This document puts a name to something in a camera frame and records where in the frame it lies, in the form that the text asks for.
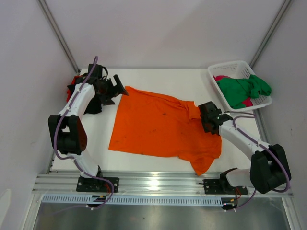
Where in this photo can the red folded t shirt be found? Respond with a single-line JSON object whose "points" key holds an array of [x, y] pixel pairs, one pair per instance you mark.
{"points": [[76, 80]]}

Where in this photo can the white slotted cable duct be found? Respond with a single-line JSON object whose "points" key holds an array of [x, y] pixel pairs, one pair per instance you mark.
{"points": [[135, 200]]}

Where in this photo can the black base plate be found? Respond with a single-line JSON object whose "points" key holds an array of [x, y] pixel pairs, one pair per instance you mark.
{"points": [[221, 186], [97, 183]]}

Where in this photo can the pink t shirt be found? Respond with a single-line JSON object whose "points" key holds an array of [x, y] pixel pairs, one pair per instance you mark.
{"points": [[235, 94]]}

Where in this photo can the white plastic basket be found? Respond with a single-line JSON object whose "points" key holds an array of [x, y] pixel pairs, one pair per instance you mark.
{"points": [[235, 70]]}

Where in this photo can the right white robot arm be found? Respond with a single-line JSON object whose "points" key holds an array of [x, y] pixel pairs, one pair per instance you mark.
{"points": [[269, 169]]}

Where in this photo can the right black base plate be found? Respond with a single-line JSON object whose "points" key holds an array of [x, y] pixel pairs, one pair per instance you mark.
{"points": [[221, 186]]}

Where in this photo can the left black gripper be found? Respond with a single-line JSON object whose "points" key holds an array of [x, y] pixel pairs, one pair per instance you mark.
{"points": [[120, 90]]}

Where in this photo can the orange t shirt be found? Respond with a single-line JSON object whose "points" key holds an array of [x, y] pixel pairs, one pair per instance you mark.
{"points": [[160, 125]]}

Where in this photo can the aluminium mounting rail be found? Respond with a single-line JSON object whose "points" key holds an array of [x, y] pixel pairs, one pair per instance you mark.
{"points": [[130, 183]]}

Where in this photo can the black folded t shirt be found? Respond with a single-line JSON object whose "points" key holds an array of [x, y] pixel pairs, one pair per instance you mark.
{"points": [[94, 107]]}

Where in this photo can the green t shirt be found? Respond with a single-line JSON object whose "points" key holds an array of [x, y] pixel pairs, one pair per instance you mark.
{"points": [[256, 86]]}

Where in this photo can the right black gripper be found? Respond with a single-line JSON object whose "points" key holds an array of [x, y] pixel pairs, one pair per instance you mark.
{"points": [[206, 117]]}

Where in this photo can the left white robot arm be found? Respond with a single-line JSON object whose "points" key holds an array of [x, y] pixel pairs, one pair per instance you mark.
{"points": [[87, 94]]}

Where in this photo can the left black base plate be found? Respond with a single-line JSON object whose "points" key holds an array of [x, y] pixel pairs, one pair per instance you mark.
{"points": [[97, 183]]}

